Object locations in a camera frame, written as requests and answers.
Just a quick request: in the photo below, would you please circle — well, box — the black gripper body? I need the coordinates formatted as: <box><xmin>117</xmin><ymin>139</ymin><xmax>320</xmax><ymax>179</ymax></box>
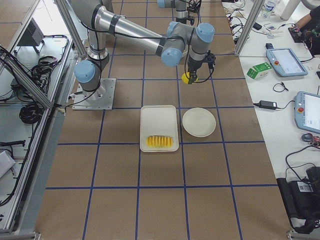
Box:
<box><xmin>187</xmin><ymin>58</ymin><xmax>202</xmax><ymax>75</ymax></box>

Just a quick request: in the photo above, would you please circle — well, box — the yellow lemon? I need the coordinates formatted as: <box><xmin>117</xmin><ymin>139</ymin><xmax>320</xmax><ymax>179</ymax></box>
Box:
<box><xmin>181</xmin><ymin>72</ymin><xmax>188</xmax><ymax>84</ymax></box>

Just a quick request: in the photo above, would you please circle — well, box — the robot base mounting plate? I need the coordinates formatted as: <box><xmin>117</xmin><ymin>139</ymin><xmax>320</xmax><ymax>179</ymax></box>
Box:
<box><xmin>71</xmin><ymin>78</ymin><xmax>116</xmax><ymax>111</ymax></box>

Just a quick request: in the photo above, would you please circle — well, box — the cream round plate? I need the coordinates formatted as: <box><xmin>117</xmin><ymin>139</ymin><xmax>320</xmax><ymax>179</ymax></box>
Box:
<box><xmin>182</xmin><ymin>107</ymin><xmax>217</xmax><ymax>138</ymax></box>

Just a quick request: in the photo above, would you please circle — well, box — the cream rectangular tray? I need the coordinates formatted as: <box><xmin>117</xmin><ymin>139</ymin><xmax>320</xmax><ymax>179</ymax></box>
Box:
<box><xmin>139</xmin><ymin>105</ymin><xmax>179</xmax><ymax>153</ymax></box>

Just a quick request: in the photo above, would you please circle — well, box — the green white carton box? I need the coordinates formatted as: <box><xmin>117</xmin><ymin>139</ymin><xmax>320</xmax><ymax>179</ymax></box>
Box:
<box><xmin>246</xmin><ymin>62</ymin><xmax>272</xmax><ymax>80</ymax></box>

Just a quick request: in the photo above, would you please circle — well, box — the sliced yellow pastry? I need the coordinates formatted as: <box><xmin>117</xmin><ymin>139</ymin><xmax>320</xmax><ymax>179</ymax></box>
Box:
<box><xmin>146</xmin><ymin>135</ymin><xmax>173</xmax><ymax>148</ymax></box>

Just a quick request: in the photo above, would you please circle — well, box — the black power brick right table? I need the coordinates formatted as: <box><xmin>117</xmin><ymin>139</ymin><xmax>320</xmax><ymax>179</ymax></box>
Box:
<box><xmin>259</xmin><ymin>100</ymin><xmax>278</xmax><ymax>110</ymax></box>

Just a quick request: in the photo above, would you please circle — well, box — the blue teach pendant upper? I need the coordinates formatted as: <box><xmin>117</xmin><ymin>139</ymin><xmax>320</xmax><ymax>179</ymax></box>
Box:
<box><xmin>266</xmin><ymin>48</ymin><xmax>308</xmax><ymax>77</ymax></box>

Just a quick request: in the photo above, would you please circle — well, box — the blue teach pendant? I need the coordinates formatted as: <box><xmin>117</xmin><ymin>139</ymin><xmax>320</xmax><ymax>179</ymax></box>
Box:
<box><xmin>294</xmin><ymin>91</ymin><xmax>320</xmax><ymax>134</ymax></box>
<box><xmin>266</xmin><ymin>48</ymin><xmax>308</xmax><ymax>77</ymax></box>

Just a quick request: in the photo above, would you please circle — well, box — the blue teach pendant lower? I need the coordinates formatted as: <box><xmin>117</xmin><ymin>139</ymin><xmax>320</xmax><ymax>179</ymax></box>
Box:
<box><xmin>294</xmin><ymin>91</ymin><xmax>320</xmax><ymax>134</ymax></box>

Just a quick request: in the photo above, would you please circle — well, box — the aluminium frame post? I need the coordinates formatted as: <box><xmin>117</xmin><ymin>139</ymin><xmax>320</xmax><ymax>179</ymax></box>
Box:
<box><xmin>234</xmin><ymin>0</ymin><xmax>265</xmax><ymax>57</ymax></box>

